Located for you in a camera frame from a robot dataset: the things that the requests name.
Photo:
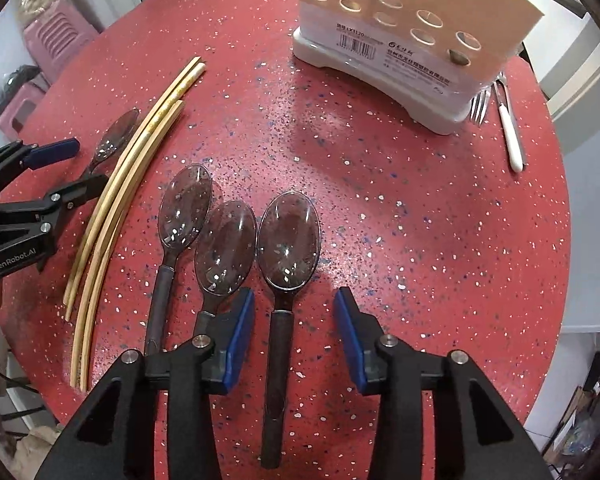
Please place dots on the pink plastic stool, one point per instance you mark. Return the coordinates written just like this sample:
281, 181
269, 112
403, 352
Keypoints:
20, 110

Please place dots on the stack of pink plastic stools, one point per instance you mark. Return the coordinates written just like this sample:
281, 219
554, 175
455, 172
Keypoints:
55, 35

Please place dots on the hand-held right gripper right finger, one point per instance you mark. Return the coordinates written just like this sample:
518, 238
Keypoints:
350, 340

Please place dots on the beige perforated utensil holder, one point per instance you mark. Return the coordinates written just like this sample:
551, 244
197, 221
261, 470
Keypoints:
480, 0

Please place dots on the black plastic bag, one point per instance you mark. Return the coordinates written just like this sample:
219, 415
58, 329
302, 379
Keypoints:
7, 87

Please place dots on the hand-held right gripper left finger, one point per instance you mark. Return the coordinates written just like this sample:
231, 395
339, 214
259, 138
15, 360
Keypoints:
237, 340

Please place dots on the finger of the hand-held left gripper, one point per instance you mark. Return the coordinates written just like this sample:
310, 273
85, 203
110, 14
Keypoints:
55, 150
75, 192

